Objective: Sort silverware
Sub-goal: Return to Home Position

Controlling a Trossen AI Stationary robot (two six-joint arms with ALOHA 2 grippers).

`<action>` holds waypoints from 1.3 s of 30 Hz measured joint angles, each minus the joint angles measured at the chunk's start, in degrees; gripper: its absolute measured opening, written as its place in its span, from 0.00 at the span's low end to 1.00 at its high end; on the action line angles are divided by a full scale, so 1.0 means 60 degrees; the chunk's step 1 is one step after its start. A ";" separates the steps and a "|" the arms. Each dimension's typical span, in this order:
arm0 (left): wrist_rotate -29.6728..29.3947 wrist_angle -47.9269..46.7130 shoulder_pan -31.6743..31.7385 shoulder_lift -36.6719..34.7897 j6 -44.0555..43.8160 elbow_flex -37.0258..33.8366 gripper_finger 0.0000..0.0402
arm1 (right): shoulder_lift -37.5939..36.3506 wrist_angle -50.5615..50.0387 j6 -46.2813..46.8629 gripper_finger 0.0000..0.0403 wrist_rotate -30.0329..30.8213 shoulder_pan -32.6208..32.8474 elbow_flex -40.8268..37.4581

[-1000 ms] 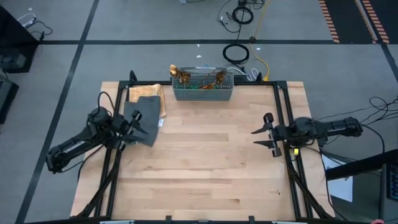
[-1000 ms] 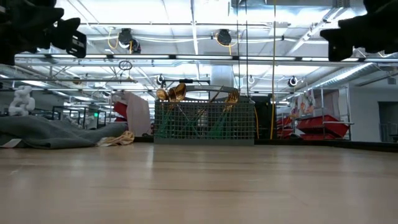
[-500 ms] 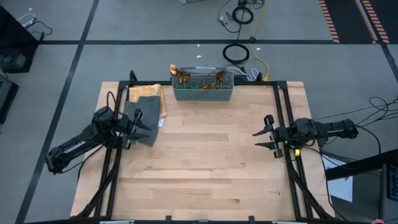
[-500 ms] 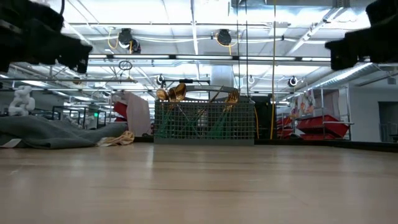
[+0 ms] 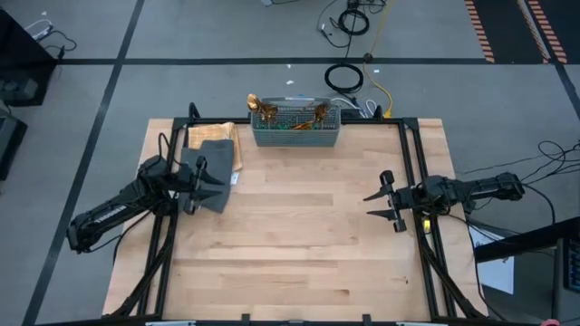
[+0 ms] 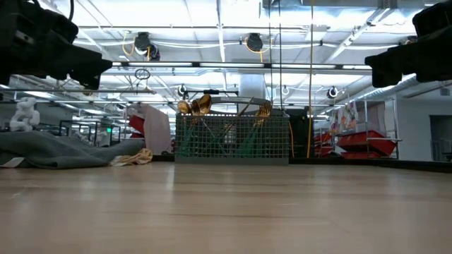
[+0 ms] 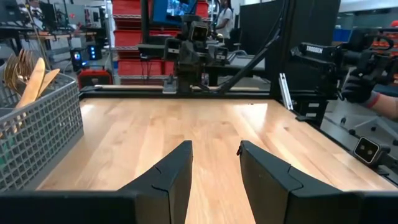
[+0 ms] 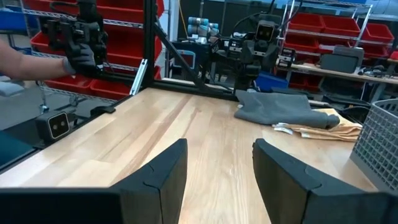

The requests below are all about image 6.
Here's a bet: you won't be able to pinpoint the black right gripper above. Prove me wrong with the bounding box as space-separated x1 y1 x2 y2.
364 0 452 88

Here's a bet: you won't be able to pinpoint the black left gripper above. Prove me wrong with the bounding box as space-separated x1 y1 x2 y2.
0 0 114 91

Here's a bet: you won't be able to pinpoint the gold spoon green handle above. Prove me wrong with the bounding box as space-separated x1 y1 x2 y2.
175 99 194 157
183 98 202 156
189 93 213 156

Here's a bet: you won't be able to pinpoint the red bin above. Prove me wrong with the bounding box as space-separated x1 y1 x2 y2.
127 114 146 139

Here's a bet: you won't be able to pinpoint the metal rack red bins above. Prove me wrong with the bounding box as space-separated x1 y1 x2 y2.
313 97 403 160

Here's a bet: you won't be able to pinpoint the white lumpy object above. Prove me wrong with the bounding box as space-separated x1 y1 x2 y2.
8 96 41 133

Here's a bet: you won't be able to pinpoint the grey folded cloth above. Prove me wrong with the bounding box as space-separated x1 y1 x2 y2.
0 130 146 170

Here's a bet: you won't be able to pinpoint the pale pink panel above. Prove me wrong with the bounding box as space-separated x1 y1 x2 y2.
135 102 173 156

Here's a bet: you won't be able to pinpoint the beige cloth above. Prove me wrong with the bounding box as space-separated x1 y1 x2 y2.
108 147 154 167

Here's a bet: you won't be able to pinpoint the black upright cabinet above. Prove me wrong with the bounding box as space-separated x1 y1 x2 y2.
286 107 309 159

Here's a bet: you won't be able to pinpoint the white cloth label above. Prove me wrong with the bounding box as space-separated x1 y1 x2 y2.
0 156 26 169

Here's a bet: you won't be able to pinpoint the white round column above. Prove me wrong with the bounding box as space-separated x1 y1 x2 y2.
239 72 266 107

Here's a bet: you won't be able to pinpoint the long ceiling light bar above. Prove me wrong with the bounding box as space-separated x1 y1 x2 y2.
105 60 375 71

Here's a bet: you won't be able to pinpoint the grey mesh cutlery basket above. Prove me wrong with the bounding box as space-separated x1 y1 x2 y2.
174 95 291 166

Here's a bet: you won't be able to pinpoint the silver ceiling duct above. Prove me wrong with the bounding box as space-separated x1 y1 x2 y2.
347 72 452 104

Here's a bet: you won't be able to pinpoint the yellow cable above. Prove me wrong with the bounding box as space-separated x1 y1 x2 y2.
287 0 316 159

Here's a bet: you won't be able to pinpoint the black metal table frame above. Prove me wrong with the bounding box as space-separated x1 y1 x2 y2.
151 154 452 169

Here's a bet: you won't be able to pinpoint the black hanging cable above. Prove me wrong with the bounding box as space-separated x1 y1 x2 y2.
278 0 283 110
268 0 273 107

